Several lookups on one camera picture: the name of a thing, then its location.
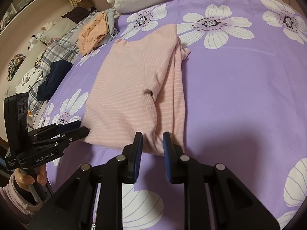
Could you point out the person's left hand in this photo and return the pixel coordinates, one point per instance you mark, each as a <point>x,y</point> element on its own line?
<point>26,179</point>

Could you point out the navy cloth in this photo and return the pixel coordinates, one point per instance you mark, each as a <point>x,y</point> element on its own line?
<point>56,76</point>

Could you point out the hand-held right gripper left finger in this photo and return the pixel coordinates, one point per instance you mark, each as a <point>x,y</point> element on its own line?
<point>138,158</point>

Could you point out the black cat-shaped pillow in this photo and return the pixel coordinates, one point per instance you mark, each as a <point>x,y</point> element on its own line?
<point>76,13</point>

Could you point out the white printed cloth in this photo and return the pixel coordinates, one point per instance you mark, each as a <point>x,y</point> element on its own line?
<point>26,81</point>

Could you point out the grey blue garment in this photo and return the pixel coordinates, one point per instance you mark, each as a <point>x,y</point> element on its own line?
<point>111,21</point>

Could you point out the orange printed garment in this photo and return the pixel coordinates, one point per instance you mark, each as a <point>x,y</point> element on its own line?
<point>92,33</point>

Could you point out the patterned round cushion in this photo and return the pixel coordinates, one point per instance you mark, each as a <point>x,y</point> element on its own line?
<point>15,67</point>

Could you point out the purple floral bedsheet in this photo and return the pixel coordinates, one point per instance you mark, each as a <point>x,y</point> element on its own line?
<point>227,76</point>

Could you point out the small plush toys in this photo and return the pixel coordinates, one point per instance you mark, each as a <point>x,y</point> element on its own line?
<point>42,33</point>

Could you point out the beige pillow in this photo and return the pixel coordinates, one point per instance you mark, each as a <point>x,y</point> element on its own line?
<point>60,27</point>

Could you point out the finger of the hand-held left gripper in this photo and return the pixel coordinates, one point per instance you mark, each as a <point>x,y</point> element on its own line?
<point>79,132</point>
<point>69,125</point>

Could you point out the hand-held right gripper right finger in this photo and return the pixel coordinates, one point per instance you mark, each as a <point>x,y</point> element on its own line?
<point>167,158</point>

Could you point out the pink striped sweater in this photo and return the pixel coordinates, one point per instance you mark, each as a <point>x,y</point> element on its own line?
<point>124,88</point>

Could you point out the person's left forearm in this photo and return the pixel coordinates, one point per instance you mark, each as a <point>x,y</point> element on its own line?
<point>16,203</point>

